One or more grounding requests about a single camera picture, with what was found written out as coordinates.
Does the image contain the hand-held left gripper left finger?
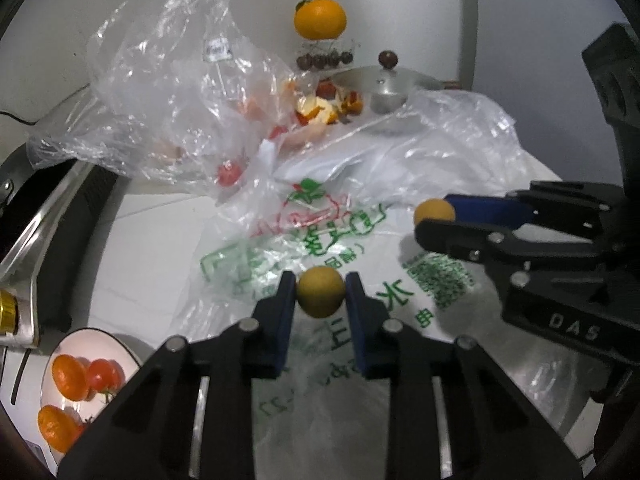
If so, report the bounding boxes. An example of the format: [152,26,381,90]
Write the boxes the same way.
[56,270,297,480]

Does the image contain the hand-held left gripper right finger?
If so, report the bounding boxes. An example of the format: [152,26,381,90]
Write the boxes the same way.
[345,271,583,480]

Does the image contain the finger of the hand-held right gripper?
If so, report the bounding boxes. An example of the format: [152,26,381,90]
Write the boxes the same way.
[445,180,621,241]
[415,217,616,286]

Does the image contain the small yellow round fruit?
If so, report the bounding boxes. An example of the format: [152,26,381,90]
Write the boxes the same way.
[296,266,347,319]
[414,199,457,231]

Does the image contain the white round plate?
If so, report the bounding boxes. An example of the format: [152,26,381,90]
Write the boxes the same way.
[40,328,143,461]

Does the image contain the row of dark round fruits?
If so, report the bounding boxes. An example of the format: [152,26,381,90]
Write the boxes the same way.
[297,50,353,71]

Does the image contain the green printed plastic bag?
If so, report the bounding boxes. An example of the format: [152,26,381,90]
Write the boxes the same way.
[172,87,566,480]

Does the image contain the steel pot lid brown knob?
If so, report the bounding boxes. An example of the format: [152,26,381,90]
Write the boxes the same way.
[332,50,446,116]

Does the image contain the red tomato inside bag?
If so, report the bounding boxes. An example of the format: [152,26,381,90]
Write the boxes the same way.
[216,159,246,187]

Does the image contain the small mandarin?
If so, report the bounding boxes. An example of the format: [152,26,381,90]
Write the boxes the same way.
[37,405,83,453]
[51,354,92,402]

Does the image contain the small glass bowl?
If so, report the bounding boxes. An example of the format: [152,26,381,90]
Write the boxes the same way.
[297,37,361,71]

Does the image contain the silver stove gold knobs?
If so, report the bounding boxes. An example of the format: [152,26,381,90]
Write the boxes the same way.
[0,142,121,351]

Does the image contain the large orange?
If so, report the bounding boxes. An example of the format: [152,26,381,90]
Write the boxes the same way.
[293,0,348,41]

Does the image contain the black chopstick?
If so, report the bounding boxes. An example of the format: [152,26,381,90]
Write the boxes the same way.
[10,350,28,406]

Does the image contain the clear plastic bag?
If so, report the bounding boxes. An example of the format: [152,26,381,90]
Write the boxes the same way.
[27,0,301,206]

